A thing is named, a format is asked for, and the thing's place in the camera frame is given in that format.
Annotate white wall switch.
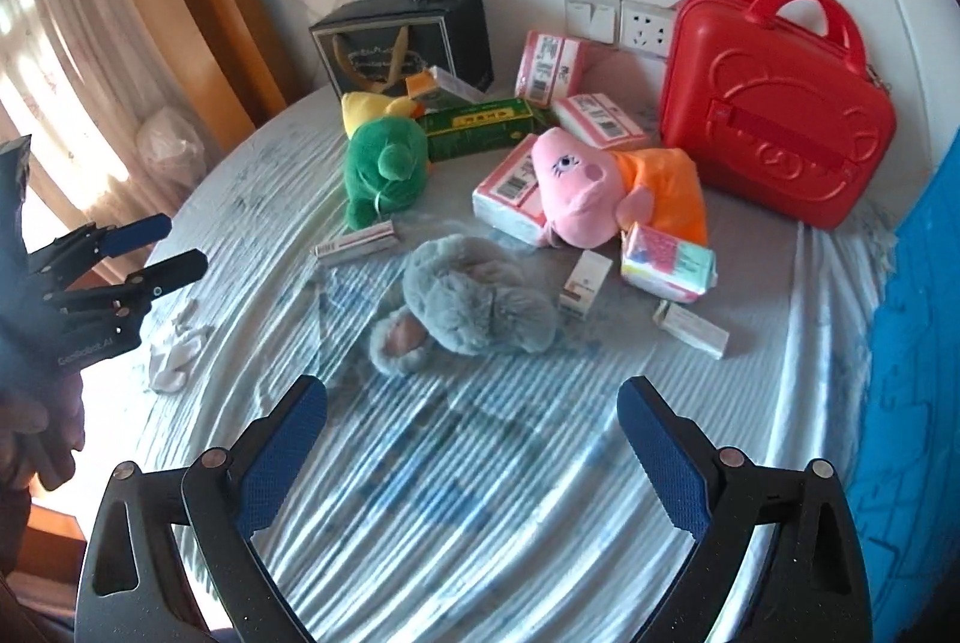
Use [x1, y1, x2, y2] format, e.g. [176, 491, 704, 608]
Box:
[564, 0, 622, 44]

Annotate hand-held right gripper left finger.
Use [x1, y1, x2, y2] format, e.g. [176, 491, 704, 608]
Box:
[73, 375, 329, 643]

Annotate black gift box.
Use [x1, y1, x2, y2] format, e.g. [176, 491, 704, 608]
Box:
[309, 0, 494, 97]

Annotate white wall socket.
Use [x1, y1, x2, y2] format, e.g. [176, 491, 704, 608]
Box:
[619, 0, 678, 56]

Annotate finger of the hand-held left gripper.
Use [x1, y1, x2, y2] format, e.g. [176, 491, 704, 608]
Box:
[30, 212, 174, 273]
[45, 248, 209, 323]

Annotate green plush toy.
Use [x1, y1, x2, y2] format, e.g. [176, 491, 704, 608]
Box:
[343, 116, 433, 230]

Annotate pink pig plush toy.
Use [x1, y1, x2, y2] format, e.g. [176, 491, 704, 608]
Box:
[529, 125, 710, 250]

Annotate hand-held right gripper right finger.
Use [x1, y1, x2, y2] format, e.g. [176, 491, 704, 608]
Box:
[616, 376, 875, 643]

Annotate yellow plush duck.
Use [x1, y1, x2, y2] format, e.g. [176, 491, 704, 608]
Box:
[341, 90, 425, 138]

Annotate white socks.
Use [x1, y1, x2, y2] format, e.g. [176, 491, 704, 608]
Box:
[148, 298, 215, 393]

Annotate green medicine box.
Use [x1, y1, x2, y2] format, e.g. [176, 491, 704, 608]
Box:
[415, 97, 556, 163]

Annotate person's left hand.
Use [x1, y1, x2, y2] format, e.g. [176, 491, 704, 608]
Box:
[0, 371, 86, 495]

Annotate small orange white medicine box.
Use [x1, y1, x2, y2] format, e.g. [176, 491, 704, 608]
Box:
[405, 65, 482, 112]

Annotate blue plastic storage bin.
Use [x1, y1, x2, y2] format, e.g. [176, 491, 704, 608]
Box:
[847, 163, 960, 643]

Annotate grey fluffy plush toy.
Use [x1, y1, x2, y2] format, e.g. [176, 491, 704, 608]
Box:
[366, 233, 560, 378]

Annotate colourful tissue pack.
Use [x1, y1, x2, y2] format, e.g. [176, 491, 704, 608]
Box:
[619, 221, 719, 305]

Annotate sheer curtain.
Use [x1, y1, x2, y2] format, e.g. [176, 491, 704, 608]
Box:
[0, 0, 200, 202]

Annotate clear plastic bag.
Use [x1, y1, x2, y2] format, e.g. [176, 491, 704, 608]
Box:
[135, 107, 208, 188]

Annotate pink tissue pack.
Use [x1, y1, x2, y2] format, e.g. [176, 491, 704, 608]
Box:
[514, 29, 588, 106]
[551, 92, 652, 153]
[472, 144, 560, 248]

